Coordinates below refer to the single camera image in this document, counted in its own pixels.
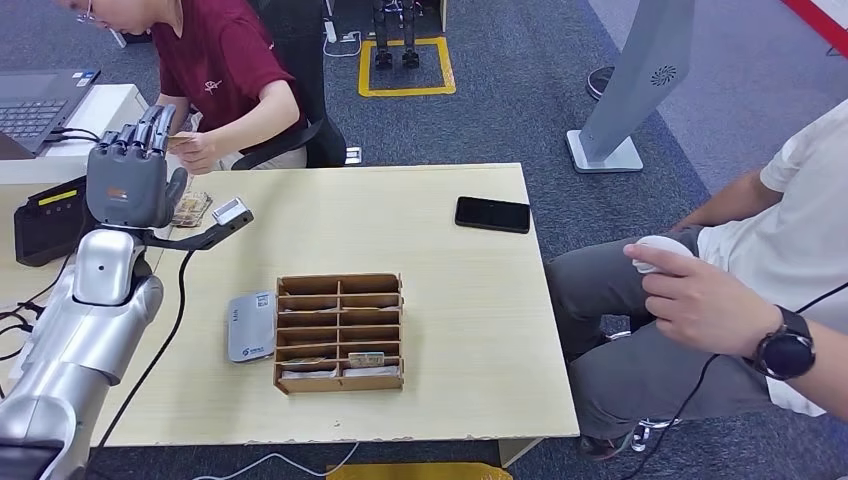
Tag red white barrier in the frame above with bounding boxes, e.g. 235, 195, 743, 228
780, 0, 848, 58

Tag black smartphone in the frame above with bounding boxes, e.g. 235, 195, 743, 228
454, 195, 533, 235

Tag wooden card organizer box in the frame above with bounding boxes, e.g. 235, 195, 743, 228
274, 272, 407, 397

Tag black controller cable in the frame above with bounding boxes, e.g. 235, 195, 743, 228
622, 281, 848, 480

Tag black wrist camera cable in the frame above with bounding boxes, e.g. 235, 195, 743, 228
86, 248, 197, 466

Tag stack of hotel cards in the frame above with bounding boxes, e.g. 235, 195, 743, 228
170, 191, 214, 229

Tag chrome chair base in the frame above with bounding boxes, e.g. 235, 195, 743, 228
629, 418, 680, 454

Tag black robot legs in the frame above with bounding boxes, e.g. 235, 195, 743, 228
372, 0, 423, 71

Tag black shoe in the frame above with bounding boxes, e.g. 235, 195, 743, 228
586, 66, 617, 103

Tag grey laptop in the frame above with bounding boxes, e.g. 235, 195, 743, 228
0, 67, 103, 162

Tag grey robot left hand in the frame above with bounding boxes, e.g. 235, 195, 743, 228
86, 103, 190, 230

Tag white handheld controller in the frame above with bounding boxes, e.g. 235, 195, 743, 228
629, 235, 696, 275

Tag grey kiosk stand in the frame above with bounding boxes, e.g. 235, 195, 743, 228
566, 0, 698, 176

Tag person's left hand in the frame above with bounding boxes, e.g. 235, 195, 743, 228
622, 241, 783, 359
168, 130, 221, 176

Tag yellow object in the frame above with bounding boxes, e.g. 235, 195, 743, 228
326, 463, 515, 480

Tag white card reader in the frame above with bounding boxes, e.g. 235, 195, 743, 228
227, 291, 278, 364

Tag black terminal yellow label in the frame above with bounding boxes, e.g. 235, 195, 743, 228
13, 175, 97, 268

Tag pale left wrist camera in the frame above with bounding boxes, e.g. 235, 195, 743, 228
142, 196, 255, 252

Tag white laptop riser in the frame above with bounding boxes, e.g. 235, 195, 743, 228
0, 83, 152, 187

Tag thin white cable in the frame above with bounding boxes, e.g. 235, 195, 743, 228
192, 442, 361, 480

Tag black adapter cable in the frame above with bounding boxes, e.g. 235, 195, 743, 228
49, 127, 101, 144

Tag person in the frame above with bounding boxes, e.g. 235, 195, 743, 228
52, 0, 309, 175
546, 97, 848, 442

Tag dark sports shoe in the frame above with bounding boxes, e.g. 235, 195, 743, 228
580, 433, 635, 462

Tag black office chair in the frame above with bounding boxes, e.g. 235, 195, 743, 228
228, 0, 349, 172

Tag yellow floor tape square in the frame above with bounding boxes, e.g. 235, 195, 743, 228
358, 36, 458, 99

